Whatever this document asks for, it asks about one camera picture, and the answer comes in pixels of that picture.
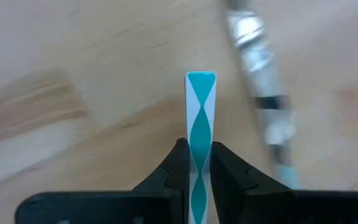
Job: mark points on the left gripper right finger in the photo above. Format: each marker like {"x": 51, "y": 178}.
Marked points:
{"x": 244, "y": 193}

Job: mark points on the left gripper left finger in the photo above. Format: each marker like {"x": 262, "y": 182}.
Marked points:
{"x": 176, "y": 168}

